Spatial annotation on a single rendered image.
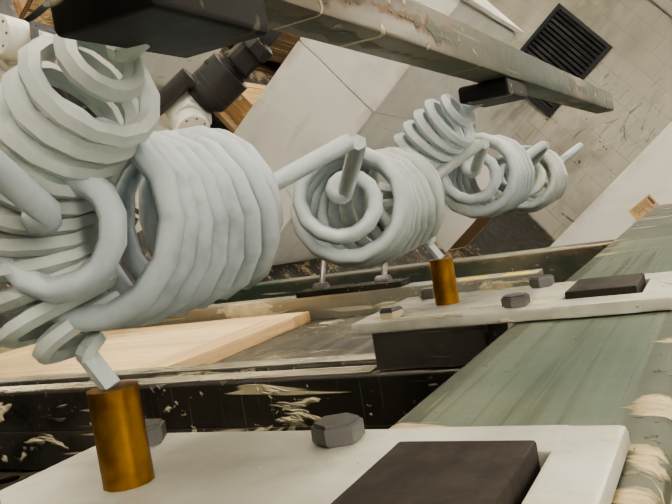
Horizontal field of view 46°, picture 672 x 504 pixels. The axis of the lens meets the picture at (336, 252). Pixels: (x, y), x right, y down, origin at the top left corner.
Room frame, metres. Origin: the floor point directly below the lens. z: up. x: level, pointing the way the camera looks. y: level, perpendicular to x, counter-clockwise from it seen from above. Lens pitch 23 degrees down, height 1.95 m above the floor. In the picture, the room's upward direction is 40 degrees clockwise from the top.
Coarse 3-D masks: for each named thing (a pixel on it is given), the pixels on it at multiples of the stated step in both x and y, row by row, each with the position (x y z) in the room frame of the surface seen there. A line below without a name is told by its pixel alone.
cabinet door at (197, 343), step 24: (120, 336) 1.18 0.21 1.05; (144, 336) 1.14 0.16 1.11; (168, 336) 1.10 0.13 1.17; (192, 336) 1.07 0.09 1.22; (216, 336) 1.04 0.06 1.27; (240, 336) 1.00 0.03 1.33; (264, 336) 1.04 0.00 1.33; (0, 360) 1.06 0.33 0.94; (24, 360) 1.03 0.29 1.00; (72, 360) 0.97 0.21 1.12; (120, 360) 0.92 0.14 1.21; (144, 360) 0.90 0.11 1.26; (168, 360) 0.86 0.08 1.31; (192, 360) 0.87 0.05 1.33; (216, 360) 0.91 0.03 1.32
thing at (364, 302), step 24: (408, 288) 1.18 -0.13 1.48; (480, 288) 1.16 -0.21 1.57; (192, 312) 1.25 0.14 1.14; (216, 312) 1.24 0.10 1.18; (240, 312) 1.23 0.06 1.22; (264, 312) 1.23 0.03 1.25; (288, 312) 1.22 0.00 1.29; (312, 312) 1.21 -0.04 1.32; (336, 312) 1.20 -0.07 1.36; (360, 312) 1.19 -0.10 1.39
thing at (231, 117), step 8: (248, 88) 5.16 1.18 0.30; (256, 88) 5.27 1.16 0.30; (264, 88) 5.38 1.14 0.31; (248, 96) 5.02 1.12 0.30; (256, 96) 5.14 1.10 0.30; (232, 104) 4.97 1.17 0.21; (240, 104) 4.97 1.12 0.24; (248, 104) 4.93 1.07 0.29; (216, 112) 4.88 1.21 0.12; (224, 112) 4.95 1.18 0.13; (232, 112) 4.96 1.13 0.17; (240, 112) 4.94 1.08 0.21; (224, 120) 4.86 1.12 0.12; (232, 120) 4.93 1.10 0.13; (240, 120) 4.93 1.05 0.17; (232, 128) 4.83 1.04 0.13
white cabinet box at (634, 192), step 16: (656, 144) 4.75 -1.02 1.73; (640, 160) 4.75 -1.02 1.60; (656, 160) 4.73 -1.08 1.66; (624, 176) 4.75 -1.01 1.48; (640, 176) 4.73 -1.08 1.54; (656, 176) 4.71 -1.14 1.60; (608, 192) 4.75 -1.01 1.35; (624, 192) 4.73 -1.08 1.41; (640, 192) 4.71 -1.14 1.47; (656, 192) 4.69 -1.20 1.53; (592, 208) 4.75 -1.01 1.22; (608, 208) 4.73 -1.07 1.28; (624, 208) 4.71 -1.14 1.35; (640, 208) 4.69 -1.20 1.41; (576, 224) 4.75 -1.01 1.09; (592, 224) 4.73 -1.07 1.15; (608, 224) 4.71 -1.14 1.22; (624, 224) 4.69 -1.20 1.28; (560, 240) 4.75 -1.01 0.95; (576, 240) 4.73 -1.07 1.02; (592, 240) 4.71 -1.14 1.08
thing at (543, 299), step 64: (448, 128) 0.48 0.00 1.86; (384, 192) 0.49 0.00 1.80; (384, 320) 0.44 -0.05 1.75; (448, 320) 0.43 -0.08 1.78; (512, 320) 0.43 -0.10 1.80; (0, 384) 0.56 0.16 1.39; (64, 384) 0.52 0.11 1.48; (192, 384) 0.48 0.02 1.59; (256, 384) 0.47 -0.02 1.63; (320, 384) 0.46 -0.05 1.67; (384, 384) 0.45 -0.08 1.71; (0, 448) 0.51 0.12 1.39; (64, 448) 0.50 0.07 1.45
